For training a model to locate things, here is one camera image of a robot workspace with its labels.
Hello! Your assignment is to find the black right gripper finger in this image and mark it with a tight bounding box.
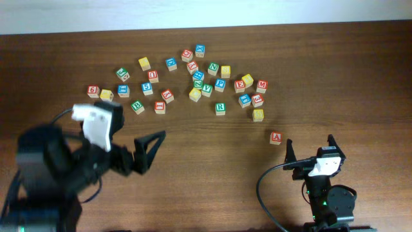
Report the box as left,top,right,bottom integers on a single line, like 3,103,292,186
327,134,339,149
284,139,297,164

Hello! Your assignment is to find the green R block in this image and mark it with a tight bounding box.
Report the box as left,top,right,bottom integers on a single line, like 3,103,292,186
215,103,226,116

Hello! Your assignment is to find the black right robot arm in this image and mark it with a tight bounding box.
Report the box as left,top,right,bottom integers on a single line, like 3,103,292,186
283,135,357,231

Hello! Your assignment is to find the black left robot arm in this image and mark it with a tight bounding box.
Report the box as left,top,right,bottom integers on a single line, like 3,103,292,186
1,101,166,231

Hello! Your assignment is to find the red A block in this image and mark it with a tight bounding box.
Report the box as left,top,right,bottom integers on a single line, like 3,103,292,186
270,131,283,145

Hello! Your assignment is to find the green B block left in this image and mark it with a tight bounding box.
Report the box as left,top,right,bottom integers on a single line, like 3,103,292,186
84,111,104,124

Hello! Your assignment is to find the green b block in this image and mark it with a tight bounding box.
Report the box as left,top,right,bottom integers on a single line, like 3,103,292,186
84,111,104,124
131,100,145,115

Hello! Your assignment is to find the yellow S block near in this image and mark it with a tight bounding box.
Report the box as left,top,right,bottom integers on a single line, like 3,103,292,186
252,109,265,122

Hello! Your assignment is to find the yellow s block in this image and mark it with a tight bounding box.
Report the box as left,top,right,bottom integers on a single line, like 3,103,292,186
252,109,265,122
221,66,231,79

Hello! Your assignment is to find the green B block centre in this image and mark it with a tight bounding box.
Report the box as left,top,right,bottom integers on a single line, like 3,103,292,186
131,100,145,115

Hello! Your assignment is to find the red I block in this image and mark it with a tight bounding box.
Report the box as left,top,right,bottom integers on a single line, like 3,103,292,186
154,101,166,114

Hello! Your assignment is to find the red 3 block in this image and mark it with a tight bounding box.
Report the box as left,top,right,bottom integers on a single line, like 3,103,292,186
251,93,264,108

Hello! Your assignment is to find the red 6 block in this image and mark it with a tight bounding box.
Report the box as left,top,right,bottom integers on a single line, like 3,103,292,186
87,85,100,98

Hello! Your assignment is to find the blue E block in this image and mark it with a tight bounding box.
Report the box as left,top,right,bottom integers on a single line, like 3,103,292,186
238,94,251,108

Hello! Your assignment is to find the blue 5 block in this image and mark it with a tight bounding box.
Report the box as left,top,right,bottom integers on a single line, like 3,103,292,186
141,82,153,95

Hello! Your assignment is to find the red M block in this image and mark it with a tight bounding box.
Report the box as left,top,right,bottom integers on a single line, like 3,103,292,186
256,80,268,93

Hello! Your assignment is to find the green J block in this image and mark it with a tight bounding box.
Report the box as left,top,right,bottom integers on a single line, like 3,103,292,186
116,67,130,82

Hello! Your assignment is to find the yellow block centre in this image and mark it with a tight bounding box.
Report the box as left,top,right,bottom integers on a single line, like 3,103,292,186
189,88,201,102

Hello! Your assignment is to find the red U block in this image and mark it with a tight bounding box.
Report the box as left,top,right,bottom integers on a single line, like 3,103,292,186
147,70,159,83

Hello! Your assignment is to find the red E block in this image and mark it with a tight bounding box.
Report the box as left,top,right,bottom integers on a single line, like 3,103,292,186
234,80,245,93

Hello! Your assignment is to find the yellow block right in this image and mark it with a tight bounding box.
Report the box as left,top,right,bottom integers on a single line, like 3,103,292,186
241,73,254,88

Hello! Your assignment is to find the green Z block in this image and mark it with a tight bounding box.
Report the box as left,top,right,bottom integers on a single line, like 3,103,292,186
193,80,203,90

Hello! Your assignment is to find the green V block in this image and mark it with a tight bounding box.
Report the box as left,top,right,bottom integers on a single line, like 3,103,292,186
201,84,213,97

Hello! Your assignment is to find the yellow block far left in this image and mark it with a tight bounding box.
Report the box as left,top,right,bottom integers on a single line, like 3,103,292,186
138,57,151,71

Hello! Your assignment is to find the blue P block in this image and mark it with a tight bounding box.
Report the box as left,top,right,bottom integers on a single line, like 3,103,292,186
214,79,226,92

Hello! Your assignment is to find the blue block centre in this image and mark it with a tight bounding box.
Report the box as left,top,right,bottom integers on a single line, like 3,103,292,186
192,71,205,81

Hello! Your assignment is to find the blue D block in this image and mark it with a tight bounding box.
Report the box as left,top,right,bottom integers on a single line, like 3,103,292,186
165,57,177,72

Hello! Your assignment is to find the red Y block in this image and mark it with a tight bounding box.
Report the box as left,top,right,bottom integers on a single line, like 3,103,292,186
187,61,199,75

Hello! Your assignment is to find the yellow S block far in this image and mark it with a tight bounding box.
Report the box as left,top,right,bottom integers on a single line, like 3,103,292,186
221,66,231,79

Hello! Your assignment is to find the red C block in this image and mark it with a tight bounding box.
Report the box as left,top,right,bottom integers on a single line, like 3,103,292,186
181,49,193,63

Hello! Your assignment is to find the green N block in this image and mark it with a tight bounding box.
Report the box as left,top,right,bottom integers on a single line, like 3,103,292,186
207,62,220,76

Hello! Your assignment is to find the blue X block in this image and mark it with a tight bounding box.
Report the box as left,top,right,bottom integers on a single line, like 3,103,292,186
195,44,205,57

